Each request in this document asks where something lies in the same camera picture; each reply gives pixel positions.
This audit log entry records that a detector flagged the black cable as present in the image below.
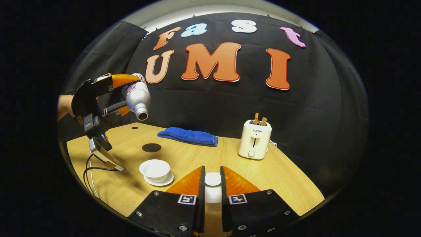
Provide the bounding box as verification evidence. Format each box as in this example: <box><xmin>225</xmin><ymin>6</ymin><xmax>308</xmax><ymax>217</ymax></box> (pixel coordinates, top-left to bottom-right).
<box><xmin>83</xmin><ymin>154</ymin><xmax>119</xmax><ymax>195</ymax></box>

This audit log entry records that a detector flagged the white saucer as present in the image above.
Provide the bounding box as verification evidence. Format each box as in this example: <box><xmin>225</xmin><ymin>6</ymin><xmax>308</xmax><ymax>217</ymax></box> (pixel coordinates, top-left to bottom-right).
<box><xmin>143</xmin><ymin>171</ymin><xmax>174</xmax><ymax>187</ymax></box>

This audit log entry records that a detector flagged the white toaster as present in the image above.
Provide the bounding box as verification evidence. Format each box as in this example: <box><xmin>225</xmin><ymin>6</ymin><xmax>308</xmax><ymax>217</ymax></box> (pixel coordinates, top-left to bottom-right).
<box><xmin>238</xmin><ymin>119</ymin><xmax>273</xmax><ymax>160</ymax></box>

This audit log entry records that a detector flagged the silver water bottle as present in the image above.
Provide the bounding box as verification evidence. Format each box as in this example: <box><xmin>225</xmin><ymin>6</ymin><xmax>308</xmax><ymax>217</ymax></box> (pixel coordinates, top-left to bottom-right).
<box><xmin>126</xmin><ymin>73</ymin><xmax>151</xmax><ymax>121</ymax></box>

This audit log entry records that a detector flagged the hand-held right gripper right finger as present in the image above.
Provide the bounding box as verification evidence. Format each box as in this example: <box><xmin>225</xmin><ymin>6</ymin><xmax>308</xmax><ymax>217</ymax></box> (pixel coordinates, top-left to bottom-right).
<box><xmin>220</xmin><ymin>166</ymin><xmax>301</xmax><ymax>237</ymax></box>

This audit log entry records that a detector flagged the blue folded cloth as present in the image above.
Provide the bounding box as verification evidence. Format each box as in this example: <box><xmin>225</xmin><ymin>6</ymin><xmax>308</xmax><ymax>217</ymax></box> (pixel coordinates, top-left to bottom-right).
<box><xmin>157</xmin><ymin>127</ymin><xmax>219</xmax><ymax>147</ymax></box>

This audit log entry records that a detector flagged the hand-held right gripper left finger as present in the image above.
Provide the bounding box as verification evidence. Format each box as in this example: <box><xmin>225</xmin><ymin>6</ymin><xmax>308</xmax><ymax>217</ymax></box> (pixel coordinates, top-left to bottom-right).
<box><xmin>128</xmin><ymin>166</ymin><xmax>206</xmax><ymax>237</ymax></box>

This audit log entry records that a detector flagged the dark round coaster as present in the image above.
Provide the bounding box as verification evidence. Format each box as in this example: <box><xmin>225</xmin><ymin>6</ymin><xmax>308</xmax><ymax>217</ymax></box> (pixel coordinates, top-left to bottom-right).
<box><xmin>142</xmin><ymin>143</ymin><xmax>162</xmax><ymax>153</ymax></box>

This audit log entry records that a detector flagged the white teacup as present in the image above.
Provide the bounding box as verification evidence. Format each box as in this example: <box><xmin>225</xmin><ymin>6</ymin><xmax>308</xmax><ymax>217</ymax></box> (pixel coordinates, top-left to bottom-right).
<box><xmin>139</xmin><ymin>159</ymin><xmax>171</xmax><ymax>182</ymax></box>

